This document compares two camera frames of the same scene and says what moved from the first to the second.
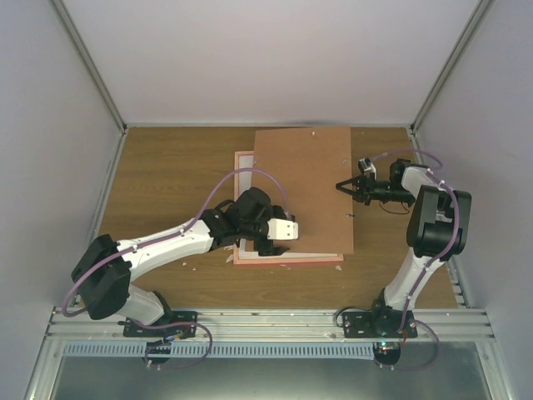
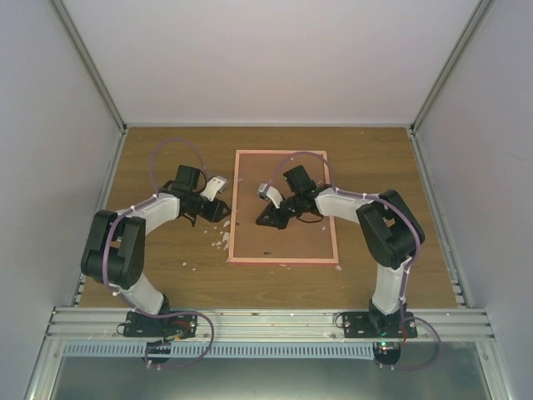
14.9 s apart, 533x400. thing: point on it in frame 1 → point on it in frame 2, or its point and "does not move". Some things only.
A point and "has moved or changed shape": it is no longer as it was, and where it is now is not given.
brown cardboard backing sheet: (313, 167) has moved or changed shape
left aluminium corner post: (91, 63) does not move
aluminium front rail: (434, 325) does not move
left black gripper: (268, 249) → (215, 214)
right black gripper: (365, 187) → (275, 219)
